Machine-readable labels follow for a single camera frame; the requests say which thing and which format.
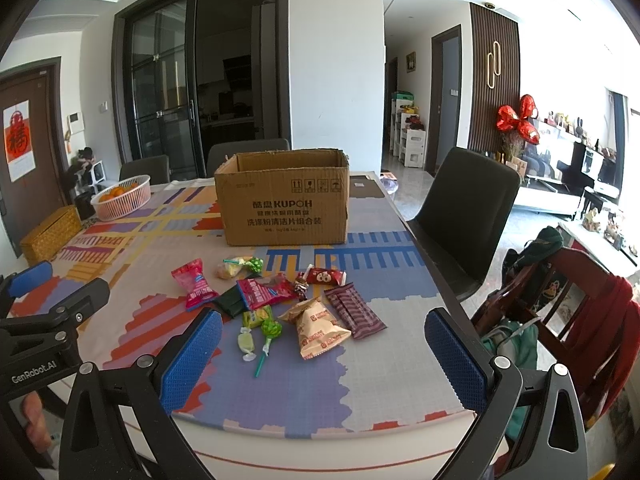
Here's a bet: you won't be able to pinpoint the green round lollipop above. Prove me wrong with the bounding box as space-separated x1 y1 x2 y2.
254 318 282 378

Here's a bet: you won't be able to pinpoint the magenta snack packet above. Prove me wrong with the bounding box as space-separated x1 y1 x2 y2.
236 274 297 311

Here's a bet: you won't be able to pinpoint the green polka-dot lollipop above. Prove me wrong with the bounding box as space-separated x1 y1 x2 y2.
245 257 264 274

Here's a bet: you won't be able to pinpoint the pink basket of oranges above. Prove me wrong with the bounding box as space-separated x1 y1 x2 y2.
90 174 151 222

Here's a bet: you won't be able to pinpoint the black glass sliding door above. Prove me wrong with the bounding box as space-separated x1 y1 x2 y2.
122 0 202 180

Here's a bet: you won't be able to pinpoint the operator hand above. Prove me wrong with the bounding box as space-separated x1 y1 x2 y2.
21 392 52 453

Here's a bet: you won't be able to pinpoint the colourful patterned table mat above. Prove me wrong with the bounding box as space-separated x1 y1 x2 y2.
12 183 462 439

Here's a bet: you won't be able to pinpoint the orange biscuit packet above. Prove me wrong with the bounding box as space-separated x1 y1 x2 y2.
278 297 352 360

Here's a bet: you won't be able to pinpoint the red foil candy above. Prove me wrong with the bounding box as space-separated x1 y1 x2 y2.
293 273 308 301

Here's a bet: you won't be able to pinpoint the white storage shelf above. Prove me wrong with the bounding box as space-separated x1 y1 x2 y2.
390 91 427 169

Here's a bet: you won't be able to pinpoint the maroon striped wafer packet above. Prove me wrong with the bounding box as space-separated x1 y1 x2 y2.
324 283 386 340

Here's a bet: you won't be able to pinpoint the pale yellow snack packet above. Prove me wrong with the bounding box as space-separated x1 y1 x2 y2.
215 257 250 280

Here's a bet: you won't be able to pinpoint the black chair right side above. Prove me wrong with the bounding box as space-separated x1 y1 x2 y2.
408 148 520 301

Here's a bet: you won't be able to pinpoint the pink snack packet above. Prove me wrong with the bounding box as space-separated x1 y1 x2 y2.
171 258 219 311

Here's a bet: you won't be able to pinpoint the black chair far left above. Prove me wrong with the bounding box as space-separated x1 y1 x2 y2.
119 155 170 185

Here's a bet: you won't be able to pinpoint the dark green snack packet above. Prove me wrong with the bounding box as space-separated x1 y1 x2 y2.
214 284 247 318

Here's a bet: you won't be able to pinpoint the black chair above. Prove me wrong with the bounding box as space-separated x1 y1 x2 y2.
408 148 520 301
206 138 291 178
119 155 170 185

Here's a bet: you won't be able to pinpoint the red paper door decoration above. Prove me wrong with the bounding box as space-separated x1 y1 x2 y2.
2 100 36 182

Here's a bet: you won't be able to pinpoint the red heart balloons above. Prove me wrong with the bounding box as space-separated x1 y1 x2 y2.
496 94 540 145

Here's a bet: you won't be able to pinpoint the brown cardboard box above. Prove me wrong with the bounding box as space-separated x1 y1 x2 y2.
214 148 349 246

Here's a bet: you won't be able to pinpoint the black chair far middle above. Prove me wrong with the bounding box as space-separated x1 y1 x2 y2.
206 138 291 178

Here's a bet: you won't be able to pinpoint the yellow woven tissue box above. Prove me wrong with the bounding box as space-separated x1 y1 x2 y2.
21 206 81 266

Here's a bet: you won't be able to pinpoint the wooden chair with clothes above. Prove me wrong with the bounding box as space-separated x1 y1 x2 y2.
472 226 639 426

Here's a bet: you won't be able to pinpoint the pale green twisted candy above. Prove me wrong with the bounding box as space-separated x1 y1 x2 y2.
236 326 256 362

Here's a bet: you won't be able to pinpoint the small red snack packet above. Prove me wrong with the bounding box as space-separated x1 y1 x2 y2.
303 266 347 286

